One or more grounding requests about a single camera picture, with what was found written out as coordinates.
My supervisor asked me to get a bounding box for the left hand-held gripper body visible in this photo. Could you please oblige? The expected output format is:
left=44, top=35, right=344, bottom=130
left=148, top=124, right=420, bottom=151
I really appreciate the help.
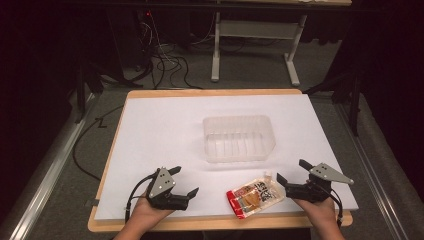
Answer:
left=145, top=166, right=190, bottom=211

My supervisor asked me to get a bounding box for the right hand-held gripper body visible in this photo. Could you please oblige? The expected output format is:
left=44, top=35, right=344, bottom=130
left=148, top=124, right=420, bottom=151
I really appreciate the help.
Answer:
left=285, top=162, right=355, bottom=204

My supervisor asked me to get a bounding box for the person's right hand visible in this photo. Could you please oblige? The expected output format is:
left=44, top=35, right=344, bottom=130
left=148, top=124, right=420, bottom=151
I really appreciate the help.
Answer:
left=292, top=196, right=339, bottom=229

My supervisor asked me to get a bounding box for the person's left hand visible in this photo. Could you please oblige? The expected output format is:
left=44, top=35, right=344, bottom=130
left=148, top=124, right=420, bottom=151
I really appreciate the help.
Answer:
left=125, top=191, right=175, bottom=232

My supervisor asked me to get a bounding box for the clear red snack packet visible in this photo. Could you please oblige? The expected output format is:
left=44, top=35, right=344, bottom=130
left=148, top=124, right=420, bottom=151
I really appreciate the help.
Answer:
left=225, top=170, right=286, bottom=220

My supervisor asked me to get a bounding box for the white board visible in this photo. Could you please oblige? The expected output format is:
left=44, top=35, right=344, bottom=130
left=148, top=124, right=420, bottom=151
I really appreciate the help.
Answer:
left=93, top=93, right=360, bottom=222

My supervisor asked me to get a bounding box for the clear plastic container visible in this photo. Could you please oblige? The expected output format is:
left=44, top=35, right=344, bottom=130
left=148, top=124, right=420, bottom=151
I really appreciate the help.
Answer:
left=202, top=114, right=277, bottom=164

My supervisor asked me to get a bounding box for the black stand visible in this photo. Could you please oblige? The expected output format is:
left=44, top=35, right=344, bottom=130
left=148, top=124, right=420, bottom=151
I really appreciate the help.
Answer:
left=73, top=49, right=145, bottom=125
left=302, top=71, right=366, bottom=137

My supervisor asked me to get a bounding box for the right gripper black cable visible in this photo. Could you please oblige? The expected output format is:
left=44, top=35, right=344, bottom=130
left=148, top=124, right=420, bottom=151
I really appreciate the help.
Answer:
left=319, top=185, right=345, bottom=229

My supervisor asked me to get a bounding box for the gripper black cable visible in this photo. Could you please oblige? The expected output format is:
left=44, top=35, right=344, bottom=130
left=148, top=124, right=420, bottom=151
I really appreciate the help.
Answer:
left=319, top=185, right=345, bottom=229
left=124, top=171, right=158, bottom=224

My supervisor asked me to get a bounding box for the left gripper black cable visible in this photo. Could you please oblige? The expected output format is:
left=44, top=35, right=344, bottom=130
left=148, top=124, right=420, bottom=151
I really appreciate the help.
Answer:
left=124, top=171, right=158, bottom=224

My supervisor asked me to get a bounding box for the grey metal floor rail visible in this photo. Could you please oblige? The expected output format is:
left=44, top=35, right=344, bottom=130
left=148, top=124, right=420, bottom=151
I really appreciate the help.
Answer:
left=334, top=102, right=413, bottom=240
left=0, top=92, right=98, bottom=240

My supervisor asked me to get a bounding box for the long black floor cable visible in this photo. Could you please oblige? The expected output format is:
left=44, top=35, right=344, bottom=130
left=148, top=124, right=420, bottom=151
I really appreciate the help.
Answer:
left=72, top=105, right=125, bottom=183

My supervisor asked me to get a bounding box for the tangle of black cables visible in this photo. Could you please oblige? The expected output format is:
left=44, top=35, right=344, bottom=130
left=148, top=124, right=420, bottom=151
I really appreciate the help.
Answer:
left=134, top=9, right=204, bottom=90

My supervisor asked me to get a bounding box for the white metal desk frame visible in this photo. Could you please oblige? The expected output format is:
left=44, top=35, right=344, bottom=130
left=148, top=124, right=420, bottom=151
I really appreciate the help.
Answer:
left=210, top=11, right=308, bottom=88

